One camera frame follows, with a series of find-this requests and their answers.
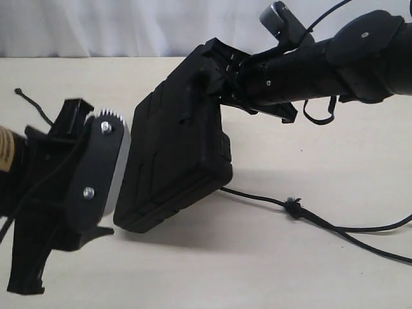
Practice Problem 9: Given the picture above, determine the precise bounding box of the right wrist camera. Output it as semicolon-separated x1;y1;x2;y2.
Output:
259;1;315;48

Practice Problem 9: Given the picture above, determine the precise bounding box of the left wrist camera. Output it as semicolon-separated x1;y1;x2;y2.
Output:
64;109;131;233

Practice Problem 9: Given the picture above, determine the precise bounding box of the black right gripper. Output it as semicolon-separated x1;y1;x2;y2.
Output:
180;38;335;124

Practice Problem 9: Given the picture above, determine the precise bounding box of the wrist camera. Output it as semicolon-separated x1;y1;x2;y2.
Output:
259;1;315;48
64;109;131;233

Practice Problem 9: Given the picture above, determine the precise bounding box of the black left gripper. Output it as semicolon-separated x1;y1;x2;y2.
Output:
7;98;114;295

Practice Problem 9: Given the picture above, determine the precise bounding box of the black cord with knot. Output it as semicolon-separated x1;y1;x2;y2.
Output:
14;88;412;268

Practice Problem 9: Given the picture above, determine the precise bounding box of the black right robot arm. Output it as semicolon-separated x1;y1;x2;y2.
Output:
188;2;411;123

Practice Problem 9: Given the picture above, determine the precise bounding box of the white backdrop curtain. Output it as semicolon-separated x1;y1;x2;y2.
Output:
0;0;412;59

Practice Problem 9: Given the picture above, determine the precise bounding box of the black plastic carrying case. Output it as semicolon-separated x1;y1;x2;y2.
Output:
113;62;232;234

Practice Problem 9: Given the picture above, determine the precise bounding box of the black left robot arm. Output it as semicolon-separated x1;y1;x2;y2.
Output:
1;98;126;295

